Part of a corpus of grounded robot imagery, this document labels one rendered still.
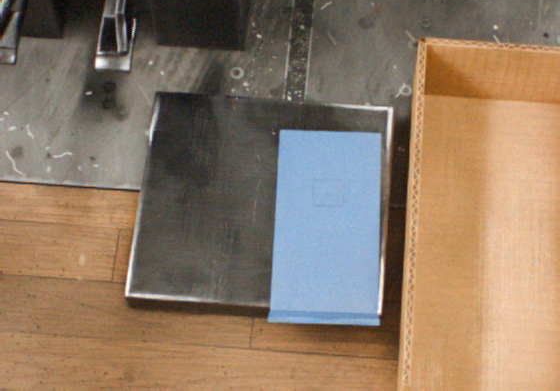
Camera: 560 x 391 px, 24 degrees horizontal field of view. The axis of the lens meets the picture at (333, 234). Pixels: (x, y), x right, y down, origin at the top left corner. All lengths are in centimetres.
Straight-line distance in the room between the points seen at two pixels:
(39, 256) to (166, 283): 10
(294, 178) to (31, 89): 21
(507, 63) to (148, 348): 31
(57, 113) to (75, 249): 11
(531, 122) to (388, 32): 13
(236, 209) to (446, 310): 16
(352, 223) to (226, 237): 8
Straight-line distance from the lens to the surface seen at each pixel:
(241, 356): 88
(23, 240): 94
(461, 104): 97
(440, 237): 91
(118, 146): 96
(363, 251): 89
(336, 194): 90
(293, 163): 92
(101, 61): 90
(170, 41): 99
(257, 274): 88
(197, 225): 90
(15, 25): 92
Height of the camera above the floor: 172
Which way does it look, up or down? 64 degrees down
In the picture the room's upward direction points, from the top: 2 degrees clockwise
